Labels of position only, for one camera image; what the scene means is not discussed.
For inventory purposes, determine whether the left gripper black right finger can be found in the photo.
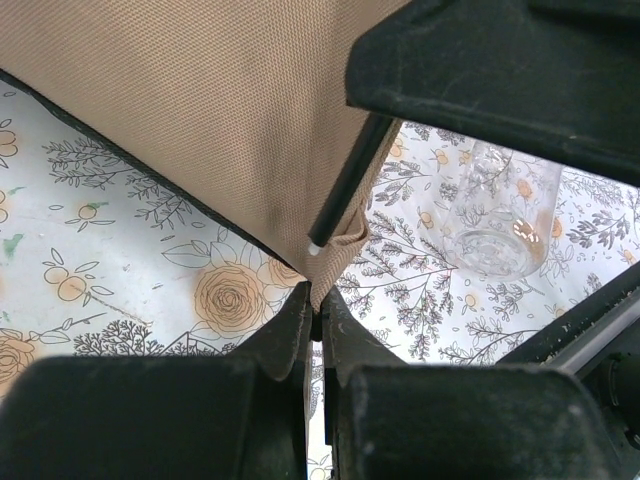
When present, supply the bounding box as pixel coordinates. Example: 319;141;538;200
322;290;623;479

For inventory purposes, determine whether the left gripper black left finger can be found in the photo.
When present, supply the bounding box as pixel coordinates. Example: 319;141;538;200
1;283;312;479

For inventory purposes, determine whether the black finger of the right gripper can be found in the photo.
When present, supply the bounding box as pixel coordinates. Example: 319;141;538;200
345;1;639;185

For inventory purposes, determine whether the black tent pole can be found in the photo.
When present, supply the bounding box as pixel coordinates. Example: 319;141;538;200
308;114;392;256

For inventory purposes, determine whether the beige fabric pet tent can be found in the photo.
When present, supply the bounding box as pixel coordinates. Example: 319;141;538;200
1;1;400;306

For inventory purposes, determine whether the floral patterned table mat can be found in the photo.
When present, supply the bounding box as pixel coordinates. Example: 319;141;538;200
1;83;639;479

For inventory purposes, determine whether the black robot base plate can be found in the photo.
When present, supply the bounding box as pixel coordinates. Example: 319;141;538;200
500;265;639;449

